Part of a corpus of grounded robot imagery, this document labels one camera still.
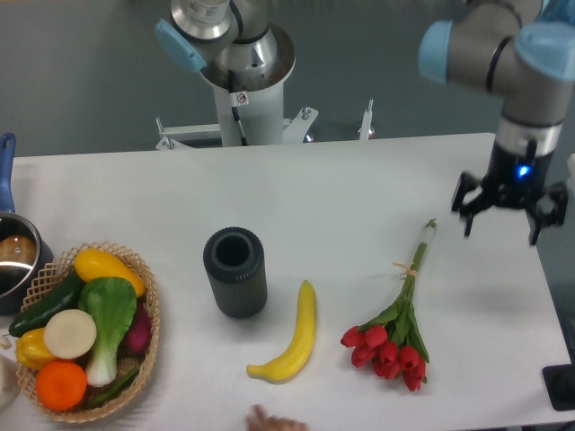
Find yellow banana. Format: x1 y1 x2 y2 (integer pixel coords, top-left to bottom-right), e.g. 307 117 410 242
246 280 317 384

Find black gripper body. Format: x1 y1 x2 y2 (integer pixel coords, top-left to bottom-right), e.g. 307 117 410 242
479 142 553 209

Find yellow squash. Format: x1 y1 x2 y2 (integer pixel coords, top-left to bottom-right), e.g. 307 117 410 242
74 248 146 297

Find dark grey ribbed vase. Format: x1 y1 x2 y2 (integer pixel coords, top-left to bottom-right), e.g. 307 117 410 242
203 226 268 319

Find yellow bell pepper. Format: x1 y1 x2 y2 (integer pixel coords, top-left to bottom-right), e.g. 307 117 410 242
16 328 58 371

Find blue plastic bag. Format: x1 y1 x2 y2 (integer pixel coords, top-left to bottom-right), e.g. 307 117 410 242
538 0 575 27

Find blue handled saucepan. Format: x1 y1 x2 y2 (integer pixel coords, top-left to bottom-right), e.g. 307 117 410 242
1 133 53 316

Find orange fruit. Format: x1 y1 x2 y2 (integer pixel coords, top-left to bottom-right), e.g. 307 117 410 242
35 361 87 411

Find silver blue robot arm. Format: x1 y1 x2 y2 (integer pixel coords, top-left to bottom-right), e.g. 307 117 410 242
155 1 574 241

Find small garlic piece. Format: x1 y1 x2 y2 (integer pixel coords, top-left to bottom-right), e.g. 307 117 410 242
0 335 12 350

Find green bok choy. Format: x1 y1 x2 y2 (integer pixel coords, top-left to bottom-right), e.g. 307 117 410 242
78 277 137 387

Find person's hand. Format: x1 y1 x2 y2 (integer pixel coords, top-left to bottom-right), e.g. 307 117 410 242
245 405 310 431

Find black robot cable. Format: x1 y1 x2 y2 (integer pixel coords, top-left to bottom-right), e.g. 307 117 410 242
226 69 249 147

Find dark green cucumber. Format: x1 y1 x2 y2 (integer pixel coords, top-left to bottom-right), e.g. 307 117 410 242
8 270 85 338

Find red tulip bouquet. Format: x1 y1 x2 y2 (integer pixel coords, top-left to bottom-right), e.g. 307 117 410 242
341 218 437 392

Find white round radish slice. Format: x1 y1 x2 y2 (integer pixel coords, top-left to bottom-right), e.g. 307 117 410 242
44 309 97 359

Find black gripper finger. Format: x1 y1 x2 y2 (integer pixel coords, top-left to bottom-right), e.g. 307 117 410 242
525 181 569 245
451 172 490 238

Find green chili pepper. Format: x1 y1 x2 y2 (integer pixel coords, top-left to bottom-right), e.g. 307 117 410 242
84 368 139 409

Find black device at edge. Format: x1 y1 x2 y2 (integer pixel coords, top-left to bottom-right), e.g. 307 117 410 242
542 364 575 411

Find woven wicker basket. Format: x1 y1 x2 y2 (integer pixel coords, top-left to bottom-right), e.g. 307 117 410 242
16 242 160 424

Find purple red onion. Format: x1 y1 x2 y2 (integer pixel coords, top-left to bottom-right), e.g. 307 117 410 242
123 303 152 354

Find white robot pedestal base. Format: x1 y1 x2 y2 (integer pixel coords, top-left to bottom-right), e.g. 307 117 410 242
155 42 376 152

